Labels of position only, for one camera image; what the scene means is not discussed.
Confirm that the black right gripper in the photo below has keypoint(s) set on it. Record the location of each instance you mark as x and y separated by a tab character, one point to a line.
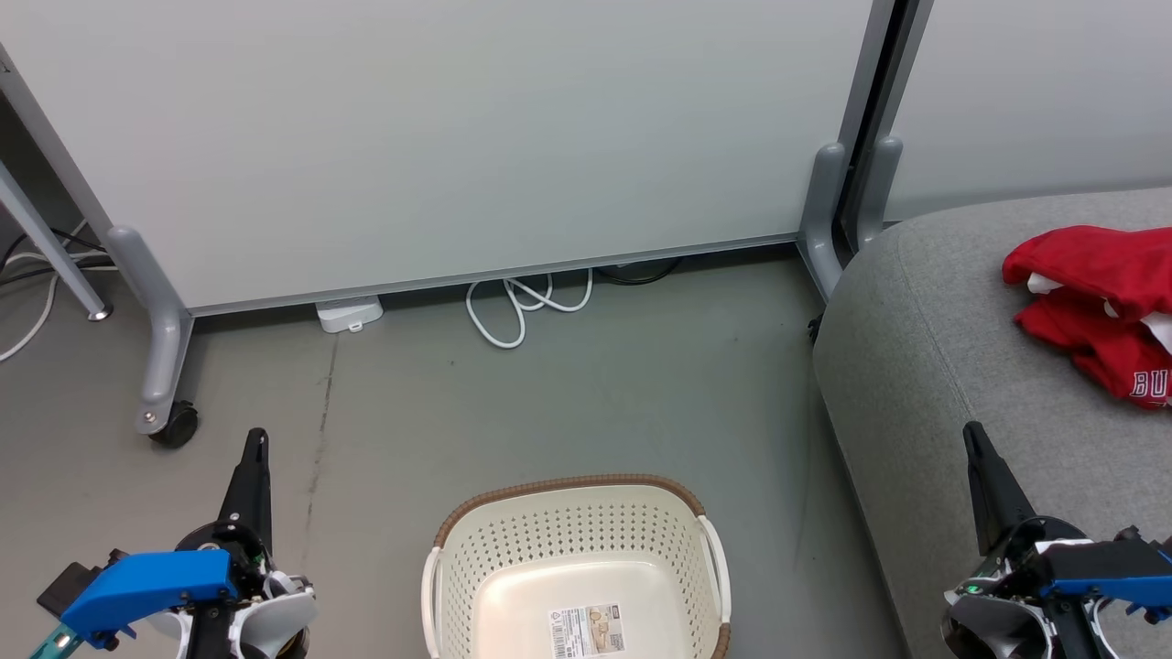
1053	540

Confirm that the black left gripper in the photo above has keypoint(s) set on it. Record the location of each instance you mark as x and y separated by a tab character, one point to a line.
240	547

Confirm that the red basketball jersey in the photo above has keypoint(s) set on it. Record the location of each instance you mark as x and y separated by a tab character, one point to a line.
1099	275

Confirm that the cream perforated laundry basket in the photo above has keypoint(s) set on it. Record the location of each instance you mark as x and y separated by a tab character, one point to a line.
577	549

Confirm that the printed basket label sticker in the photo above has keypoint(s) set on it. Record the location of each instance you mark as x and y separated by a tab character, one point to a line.
586	630

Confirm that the grey fabric sofa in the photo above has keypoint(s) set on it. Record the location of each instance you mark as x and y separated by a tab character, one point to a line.
943	366

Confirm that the grey partition foot with caster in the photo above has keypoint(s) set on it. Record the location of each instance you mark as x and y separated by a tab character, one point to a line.
156	320

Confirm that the small white plastic box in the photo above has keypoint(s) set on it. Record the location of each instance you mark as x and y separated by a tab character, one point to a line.
350	314

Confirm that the small black caster wheel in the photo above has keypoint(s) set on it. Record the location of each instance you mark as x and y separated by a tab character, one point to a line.
815	328

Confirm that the grey metal table leg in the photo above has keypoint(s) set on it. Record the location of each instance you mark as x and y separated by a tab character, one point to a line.
46	247

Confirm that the narrow white partition panel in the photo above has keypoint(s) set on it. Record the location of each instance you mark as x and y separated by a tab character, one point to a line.
1035	91

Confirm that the large white partition panel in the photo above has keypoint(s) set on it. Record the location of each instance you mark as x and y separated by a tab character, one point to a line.
458	119

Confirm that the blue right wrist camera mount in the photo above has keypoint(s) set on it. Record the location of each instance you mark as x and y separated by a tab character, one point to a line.
1117	581

